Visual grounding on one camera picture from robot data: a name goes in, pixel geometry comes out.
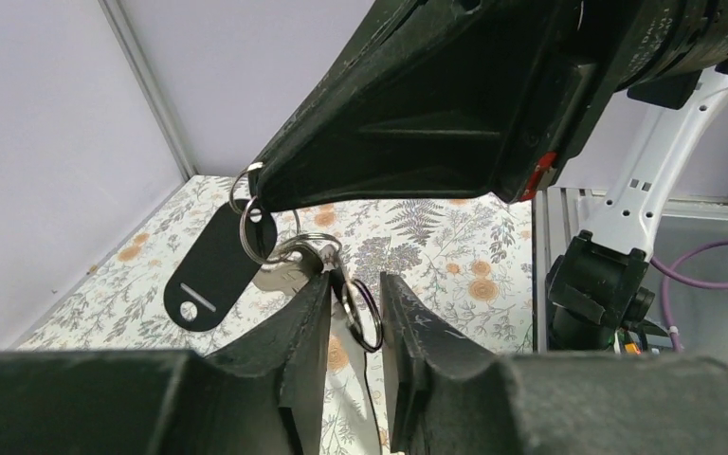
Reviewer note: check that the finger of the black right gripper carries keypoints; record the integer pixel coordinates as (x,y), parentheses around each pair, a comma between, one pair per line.
(434,99)

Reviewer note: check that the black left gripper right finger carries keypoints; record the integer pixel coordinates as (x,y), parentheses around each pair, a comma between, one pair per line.
(447,394)

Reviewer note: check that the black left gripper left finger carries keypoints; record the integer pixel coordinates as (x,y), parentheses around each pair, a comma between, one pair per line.
(261,394)

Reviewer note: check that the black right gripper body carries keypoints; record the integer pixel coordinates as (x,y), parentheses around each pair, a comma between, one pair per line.
(653,50)

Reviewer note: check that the black oval key tag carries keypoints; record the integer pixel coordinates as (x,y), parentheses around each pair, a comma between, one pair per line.
(216,270)

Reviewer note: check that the floral table mat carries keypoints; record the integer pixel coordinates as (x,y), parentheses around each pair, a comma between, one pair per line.
(468,260)

